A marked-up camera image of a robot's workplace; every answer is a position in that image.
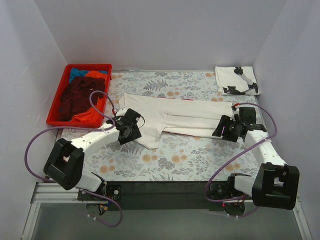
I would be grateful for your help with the folded white printed t-shirt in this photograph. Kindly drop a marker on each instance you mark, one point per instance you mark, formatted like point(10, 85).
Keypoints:
point(239, 80)

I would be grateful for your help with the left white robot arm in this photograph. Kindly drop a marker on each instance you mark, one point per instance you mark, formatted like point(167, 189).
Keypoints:
point(65, 164)

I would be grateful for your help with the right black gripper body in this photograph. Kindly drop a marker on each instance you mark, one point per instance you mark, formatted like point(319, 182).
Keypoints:
point(225, 131)

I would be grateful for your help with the white Coca-Cola t-shirt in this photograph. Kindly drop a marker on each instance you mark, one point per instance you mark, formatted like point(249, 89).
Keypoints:
point(195, 118)

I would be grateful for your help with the blue t-shirt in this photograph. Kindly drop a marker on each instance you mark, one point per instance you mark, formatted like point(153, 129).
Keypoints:
point(74, 72)

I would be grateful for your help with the floral patterned table mat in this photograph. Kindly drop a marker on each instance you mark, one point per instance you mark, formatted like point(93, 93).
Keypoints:
point(178, 157)

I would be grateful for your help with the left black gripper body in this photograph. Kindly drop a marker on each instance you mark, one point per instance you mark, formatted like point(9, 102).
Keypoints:
point(133, 132)

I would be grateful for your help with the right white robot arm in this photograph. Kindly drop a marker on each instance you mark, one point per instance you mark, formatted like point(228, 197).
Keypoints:
point(276, 183)

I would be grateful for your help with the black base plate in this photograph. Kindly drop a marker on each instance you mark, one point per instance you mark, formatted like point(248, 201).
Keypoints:
point(173, 195)

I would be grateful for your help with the aluminium frame rail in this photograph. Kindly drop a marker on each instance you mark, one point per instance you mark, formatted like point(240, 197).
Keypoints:
point(53, 193)

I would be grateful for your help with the maroon t-shirt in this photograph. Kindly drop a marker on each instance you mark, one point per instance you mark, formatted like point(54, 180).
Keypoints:
point(75, 98)

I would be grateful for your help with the red plastic bin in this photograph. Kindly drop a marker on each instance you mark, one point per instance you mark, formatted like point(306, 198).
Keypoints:
point(92, 119)

